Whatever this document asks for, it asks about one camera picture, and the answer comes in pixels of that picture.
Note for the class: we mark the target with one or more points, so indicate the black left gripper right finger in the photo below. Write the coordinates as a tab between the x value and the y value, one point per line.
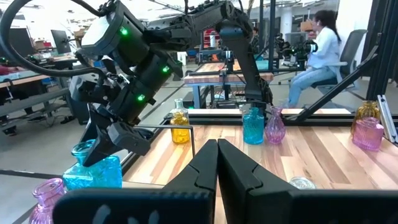
242	186

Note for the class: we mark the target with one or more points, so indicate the person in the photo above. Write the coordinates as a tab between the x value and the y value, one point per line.
323	46

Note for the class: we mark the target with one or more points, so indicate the clear finely ribbed glass vase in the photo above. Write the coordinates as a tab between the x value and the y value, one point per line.
301	183

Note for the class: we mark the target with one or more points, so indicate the clear narrow-neck glass bottle vase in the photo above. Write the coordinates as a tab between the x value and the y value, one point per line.
178	105

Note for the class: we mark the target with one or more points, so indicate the yellow panelled round glass vase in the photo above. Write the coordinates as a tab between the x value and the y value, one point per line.
367	110

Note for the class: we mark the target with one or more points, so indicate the red cabinet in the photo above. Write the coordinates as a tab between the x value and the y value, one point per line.
211	38

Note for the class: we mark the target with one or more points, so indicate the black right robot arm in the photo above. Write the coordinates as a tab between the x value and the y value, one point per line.
242	62

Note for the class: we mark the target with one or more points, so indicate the pink ribbed glass vase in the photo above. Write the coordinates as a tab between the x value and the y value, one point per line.
368	137
43	205

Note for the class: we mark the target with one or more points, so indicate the black aluminium table frame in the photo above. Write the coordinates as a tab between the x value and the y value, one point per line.
311	119

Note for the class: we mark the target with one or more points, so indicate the background wooden table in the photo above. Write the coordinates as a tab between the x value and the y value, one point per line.
211	77

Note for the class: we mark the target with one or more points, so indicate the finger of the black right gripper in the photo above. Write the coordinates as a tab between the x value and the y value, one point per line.
130	140
96	143

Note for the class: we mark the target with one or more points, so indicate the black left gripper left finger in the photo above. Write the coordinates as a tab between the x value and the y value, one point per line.
192	186

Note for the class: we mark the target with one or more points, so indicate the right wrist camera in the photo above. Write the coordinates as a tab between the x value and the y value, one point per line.
90	90

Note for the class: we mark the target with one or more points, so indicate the background workbench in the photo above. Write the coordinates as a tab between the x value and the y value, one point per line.
34	99

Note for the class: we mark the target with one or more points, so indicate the small black monitor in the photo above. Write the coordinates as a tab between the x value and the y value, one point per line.
60	42

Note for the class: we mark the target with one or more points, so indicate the yellow glass bottle vase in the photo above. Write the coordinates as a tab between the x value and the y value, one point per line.
180	133

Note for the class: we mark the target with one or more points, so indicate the background black robot arm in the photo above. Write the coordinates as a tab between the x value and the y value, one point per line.
295	49

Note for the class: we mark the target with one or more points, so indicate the blue square textured glass vase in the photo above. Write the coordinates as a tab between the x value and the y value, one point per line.
102	174

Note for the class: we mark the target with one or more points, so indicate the cardboard box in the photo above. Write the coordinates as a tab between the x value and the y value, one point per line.
306	25

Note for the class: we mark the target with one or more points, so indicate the blue tall glass bottle vase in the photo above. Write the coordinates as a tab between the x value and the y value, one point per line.
253	129

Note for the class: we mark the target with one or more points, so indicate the pink swirl glass bud vase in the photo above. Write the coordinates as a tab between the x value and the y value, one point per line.
275	129

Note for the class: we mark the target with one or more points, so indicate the silver aluminium bracket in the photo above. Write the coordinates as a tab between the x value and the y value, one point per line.
387	119

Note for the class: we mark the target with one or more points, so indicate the grey office chair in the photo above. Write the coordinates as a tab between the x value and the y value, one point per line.
354	46

